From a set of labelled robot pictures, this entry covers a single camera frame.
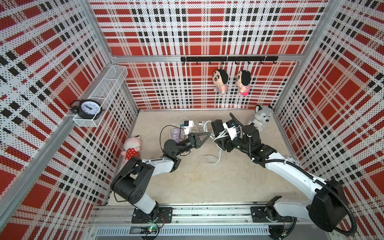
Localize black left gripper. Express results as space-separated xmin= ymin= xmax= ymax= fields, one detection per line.
xmin=174 ymin=133 xmax=211 ymax=157

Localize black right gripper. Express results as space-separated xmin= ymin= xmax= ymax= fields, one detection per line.
xmin=214 ymin=132 xmax=252 ymax=154

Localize black power strip with cord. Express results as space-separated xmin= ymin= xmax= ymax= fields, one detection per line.
xmin=196 ymin=119 xmax=229 ymax=166

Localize purple power strip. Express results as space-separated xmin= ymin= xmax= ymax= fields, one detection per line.
xmin=171 ymin=127 xmax=182 ymax=143

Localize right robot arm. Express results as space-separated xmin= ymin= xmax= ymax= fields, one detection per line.
xmin=212 ymin=120 xmax=357 ymax=236

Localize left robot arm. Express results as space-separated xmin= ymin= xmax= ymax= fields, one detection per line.
xmin=112 ymin=132 xmax=211 ymax=223

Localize grey white husky plush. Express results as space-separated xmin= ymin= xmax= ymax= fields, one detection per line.
xmin=247 ymin=105 xmax=274 ymax=134

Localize blue shorts hanging doll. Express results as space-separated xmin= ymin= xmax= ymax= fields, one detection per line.
xmin=212 ymin=70 xmax=229 ymax=95

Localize pink skirt hanging doll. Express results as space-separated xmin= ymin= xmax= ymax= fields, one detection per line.
xmin=236 ymin=70 xmax=251 ymax=97

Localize pink plush red dress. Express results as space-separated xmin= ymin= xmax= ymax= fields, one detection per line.
xmin=121 ymin=136 xmax=141 ymax=165

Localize green circuit board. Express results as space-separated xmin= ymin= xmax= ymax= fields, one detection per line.
xmin=129 ymin=226 xmax=159 ymax=235

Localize black alarm clock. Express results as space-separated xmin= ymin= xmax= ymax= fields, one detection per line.
xmin=70 ymin=100 xmax=103 ymax=120

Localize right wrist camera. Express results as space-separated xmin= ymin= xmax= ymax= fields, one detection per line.
xmin=223 ymin=120 xmax=240 ymax=141

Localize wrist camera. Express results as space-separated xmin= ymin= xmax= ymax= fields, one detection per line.
xmin=223 ymin=120 xmax=240 ymax=141
xmin=181 ymin=120 xmax=195 ymax=136

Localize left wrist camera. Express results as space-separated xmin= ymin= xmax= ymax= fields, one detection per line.
xmin=181 ymin=120 xmax=195 ymax=136

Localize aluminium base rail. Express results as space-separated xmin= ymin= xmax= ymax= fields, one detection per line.
xmin=85 ymin=202 xmax=334 ymax=240

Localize black hook rail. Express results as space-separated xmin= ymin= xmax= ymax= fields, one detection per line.
xmin=181 ymin=56 xmax=279 ymax=63

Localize white wire shelf basket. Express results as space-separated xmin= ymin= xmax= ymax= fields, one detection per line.
xmin=73 ymin=65 xmax=128 ymax=128

